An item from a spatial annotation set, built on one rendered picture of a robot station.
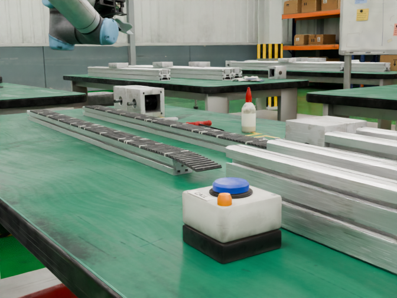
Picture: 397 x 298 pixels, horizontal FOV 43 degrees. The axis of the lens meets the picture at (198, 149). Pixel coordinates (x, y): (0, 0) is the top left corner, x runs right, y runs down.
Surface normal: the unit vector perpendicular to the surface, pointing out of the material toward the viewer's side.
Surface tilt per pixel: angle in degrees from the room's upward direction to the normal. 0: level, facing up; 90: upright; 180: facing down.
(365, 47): 90
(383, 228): 90
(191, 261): 0
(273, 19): 90
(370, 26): 90
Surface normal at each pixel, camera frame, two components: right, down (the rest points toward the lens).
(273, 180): -0.84, 0.11
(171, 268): -0.01, -0.98
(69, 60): 0.59, 0.15
